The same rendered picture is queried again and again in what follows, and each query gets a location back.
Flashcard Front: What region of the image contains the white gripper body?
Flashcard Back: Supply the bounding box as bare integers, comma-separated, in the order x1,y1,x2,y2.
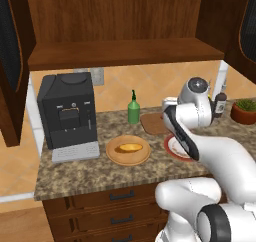
161,96,180,112

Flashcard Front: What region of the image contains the brown wooden cutting board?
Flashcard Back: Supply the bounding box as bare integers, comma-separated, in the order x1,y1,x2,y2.
139,112,171,136

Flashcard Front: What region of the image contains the wooden cabinet door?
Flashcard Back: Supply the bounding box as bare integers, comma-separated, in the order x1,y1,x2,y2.
0,0,37,148
223,0,256,85

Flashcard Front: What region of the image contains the green bottle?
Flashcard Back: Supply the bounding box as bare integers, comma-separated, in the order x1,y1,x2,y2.
127,89,141,126

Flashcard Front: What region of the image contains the red rimmed white plate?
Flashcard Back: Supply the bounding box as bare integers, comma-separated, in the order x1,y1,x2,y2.
163,134,196,163

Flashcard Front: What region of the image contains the dark sauce bottle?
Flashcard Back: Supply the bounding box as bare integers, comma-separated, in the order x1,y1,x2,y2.
213,91,228,119

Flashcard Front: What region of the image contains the golden bread roll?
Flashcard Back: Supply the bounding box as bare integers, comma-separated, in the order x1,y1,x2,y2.
113,142,145,155

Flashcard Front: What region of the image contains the round wooden plate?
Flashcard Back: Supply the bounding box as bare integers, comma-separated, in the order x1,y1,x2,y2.
105,134,152,167

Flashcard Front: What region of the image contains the potted green plant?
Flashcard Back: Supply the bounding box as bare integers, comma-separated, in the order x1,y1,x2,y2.
230,98,256,126

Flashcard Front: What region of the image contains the black coffee machine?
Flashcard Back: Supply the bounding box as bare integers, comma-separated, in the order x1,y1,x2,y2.
36,72,101,164

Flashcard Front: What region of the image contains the wooden drawer front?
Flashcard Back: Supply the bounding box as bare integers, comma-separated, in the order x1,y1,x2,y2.
77,224,169,242
73,204,169,233
70,183,162,209

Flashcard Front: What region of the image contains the wooden wall cabinet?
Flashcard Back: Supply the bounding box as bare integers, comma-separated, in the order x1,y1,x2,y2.
9,0,248,72

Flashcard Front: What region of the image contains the black drawer handle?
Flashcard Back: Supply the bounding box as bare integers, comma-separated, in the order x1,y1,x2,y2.
111,233,134,242
110,213,135,226
109,189,136,202

